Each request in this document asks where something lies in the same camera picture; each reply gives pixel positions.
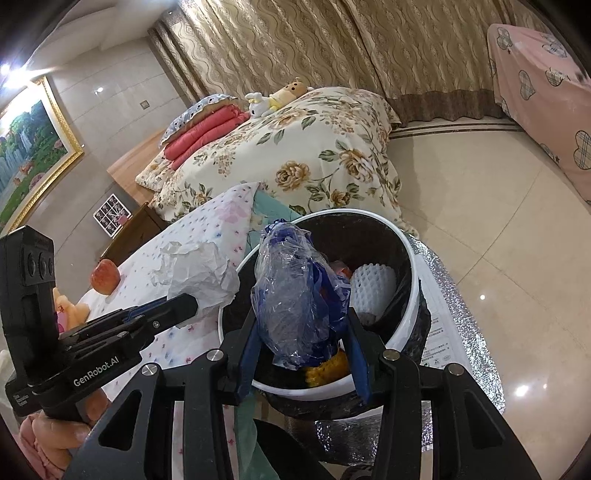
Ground beige patterned curtain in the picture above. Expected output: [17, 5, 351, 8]
[148, 0, 545, 123]

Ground wooden nightstand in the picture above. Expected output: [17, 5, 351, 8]
[100, 203, 169, 266]

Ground floral quilt bed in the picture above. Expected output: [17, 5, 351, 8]
[135, 87, 416, 234]

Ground gold framed landscape painting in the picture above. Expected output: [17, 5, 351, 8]
[0, 76, 83, 235]

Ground white black trash bin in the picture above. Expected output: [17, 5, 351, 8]
[218, 209, 431, 420]

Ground silver foil mat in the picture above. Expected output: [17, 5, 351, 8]
[311, 237, 506, 466]

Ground folded red blanket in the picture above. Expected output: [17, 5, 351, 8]
[164, 104, 250, 170]

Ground photo grid frame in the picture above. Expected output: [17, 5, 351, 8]
[92, 194, 132, 238]

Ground red yellow apple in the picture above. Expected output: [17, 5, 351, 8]
[90, 259, 120, 296]

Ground person's left hand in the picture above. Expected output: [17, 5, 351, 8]
[32, 389, 110, 471]

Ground yellow brown plush toy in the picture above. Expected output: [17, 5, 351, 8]
[269, 77, 312, 111]

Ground blue plastic wrapper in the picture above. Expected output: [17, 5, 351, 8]
[250, 220, 351, 370]

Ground white rabbit plush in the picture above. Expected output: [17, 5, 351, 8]
[245, 92, 278, 118]

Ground white floral bedsheet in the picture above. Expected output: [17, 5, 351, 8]
[73, 181, 263, 480]

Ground blue white pillow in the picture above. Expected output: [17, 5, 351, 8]
[159, 93, 239, 148]

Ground white foam fruit net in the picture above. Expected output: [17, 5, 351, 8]
[349, 264, 397, 326]

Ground wooden headboard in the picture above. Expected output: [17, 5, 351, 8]
[107, 130, 163, 206]

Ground pink heart cloth cover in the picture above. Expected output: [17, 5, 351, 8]
[487, 24, 591, 202]

